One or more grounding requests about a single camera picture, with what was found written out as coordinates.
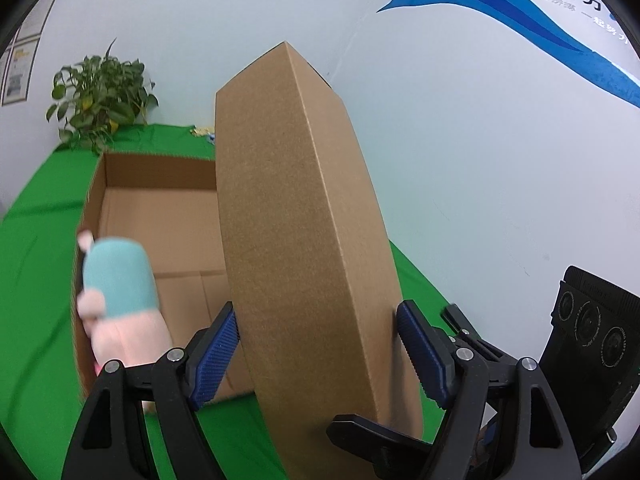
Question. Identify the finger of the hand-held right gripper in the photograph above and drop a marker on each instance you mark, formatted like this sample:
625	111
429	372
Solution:
462	327
385	445

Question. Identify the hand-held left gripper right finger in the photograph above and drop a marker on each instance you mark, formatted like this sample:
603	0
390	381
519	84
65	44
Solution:
425	355

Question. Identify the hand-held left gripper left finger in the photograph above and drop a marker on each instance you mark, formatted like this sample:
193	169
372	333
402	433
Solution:
215	355

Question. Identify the pink plush toy teal hat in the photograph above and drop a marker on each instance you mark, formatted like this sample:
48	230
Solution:
120	280

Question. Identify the large cardboard box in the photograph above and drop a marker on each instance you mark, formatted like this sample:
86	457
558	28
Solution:
165	230

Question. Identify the long cardboard box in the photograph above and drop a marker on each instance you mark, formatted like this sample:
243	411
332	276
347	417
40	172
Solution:
300	235

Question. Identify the green tablecloth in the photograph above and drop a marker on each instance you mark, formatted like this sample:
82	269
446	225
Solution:
30	285

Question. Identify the small gold blue object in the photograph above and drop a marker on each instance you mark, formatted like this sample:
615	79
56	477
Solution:
204	133

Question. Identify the potted green plant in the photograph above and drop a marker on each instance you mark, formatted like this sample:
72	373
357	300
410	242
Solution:
100	95

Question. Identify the row of framed wall certificates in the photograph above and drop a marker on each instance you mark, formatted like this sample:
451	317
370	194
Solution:
22	70

